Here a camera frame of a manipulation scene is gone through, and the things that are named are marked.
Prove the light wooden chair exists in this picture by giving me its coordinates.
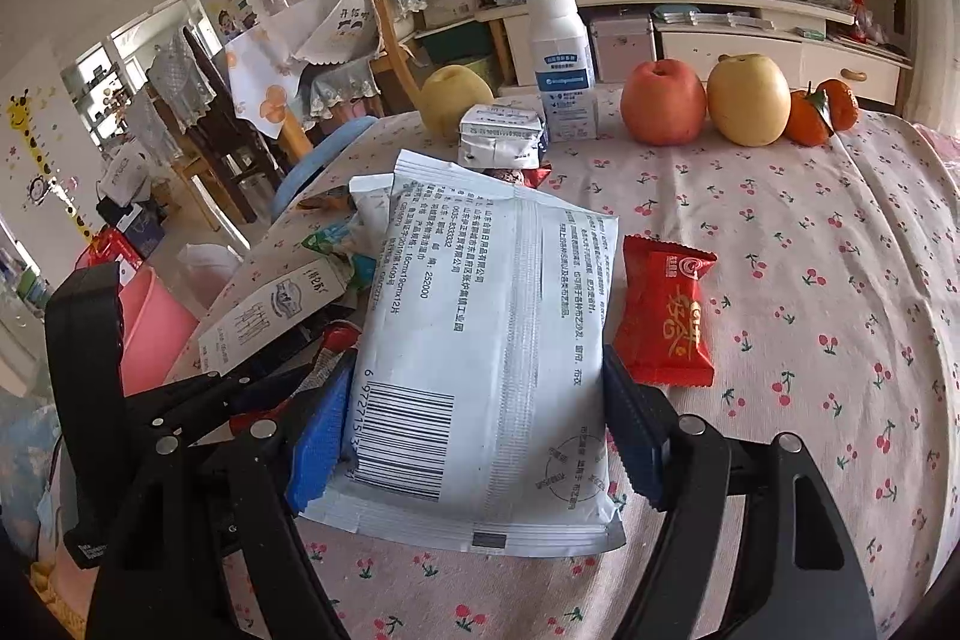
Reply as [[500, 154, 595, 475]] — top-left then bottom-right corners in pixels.
[[358, 0, 432, 116]]

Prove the small metal waste can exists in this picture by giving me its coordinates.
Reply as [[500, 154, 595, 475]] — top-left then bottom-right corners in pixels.
[[238, 173, 272, 221]]

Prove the white shopping bag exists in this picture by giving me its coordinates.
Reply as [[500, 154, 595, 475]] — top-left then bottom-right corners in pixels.
[[97, 141, 158, 210]]

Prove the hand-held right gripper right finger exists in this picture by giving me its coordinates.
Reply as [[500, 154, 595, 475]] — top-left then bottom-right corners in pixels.
[[602, 344, 880, 640]]

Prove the large yellow pear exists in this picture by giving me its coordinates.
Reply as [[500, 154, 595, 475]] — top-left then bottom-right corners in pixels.
[[707, 53, 792, 148]]

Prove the red candy wrapper gold print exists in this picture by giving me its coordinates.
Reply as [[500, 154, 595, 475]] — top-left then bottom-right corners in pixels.
[[613, 235, 719, 390]]

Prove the red snack wrapper white circle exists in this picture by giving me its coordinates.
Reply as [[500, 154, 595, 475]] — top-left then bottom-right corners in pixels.
[[480, 164, 552, 191]]

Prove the cherry print tablecloth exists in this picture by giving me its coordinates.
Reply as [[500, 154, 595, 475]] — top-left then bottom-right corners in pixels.
[[161, 100, 960, 640]]

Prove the green lace trimmed cloth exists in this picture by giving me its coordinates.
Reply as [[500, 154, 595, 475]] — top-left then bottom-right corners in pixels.
[[307, 59, 383, 120]]

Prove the green plastic crate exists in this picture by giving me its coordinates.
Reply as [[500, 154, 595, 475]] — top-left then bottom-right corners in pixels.
[[416, 21, 500, 79]]

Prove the dark wooden chair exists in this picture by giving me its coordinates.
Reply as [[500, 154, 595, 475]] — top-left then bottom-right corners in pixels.
[[180, 21, 278, 221]]

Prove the blue round stool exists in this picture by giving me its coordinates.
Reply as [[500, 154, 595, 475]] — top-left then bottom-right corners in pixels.
[[270, 115, 380, 221]]

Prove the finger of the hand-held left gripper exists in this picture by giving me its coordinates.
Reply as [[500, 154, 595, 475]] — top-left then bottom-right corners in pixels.
[[160, 370, 332, 455], [124, 307, 357, 422]]

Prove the red apple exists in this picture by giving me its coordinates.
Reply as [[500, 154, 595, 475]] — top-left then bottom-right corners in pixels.
[[621, 59, 708, 146]]

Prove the white television cabinet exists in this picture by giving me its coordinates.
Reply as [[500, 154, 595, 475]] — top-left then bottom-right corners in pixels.
[[480, 0, 916, 109]]

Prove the small yellow pear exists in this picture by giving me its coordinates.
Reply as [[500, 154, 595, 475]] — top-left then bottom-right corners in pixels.
[[418, 64, 496, 140]]

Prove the red gift box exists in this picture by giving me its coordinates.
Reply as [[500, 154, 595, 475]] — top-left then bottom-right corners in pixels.
[[90, 227, 143, 270]]

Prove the white plastic bottle blue label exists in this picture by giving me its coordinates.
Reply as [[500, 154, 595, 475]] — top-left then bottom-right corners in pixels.
[[525, 0, 599, 145]]

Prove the silver metal case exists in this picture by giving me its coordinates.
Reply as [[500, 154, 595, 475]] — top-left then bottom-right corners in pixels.
[[589, 14, 657, 85]]

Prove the orange print white cloth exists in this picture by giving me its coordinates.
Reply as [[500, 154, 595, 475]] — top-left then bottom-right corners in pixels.
[[225, 29, 316, 139]]

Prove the white plastic bag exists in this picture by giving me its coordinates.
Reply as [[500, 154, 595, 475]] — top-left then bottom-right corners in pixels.
[[176, 242, 245, 311]]

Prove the small silver drink carton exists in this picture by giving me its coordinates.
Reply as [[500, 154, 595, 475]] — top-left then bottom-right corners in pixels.
[[457, 104, 548, 170]]

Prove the green snack wrapper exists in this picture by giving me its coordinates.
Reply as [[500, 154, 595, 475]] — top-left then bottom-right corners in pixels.
[[300, 220, 376, 292]]

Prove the pink plastic bin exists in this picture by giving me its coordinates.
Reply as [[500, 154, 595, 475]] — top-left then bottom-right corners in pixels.
[[116, 265, 203, 397]]

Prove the orange tangerine with leaf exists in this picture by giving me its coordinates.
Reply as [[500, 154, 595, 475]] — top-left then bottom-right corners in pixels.
[[784, 89, 835, 148]]

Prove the white wet wipes packet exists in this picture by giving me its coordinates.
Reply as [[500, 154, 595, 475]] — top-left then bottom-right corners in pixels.
[[296, 149, 627, 557]]

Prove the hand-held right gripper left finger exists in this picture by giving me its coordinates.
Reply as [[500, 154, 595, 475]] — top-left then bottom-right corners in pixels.
[[90, 349, 359, 640]]

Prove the giraffe wall sticker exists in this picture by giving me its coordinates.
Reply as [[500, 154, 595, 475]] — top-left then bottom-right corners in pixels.
[[7, 89, 95, 240]]

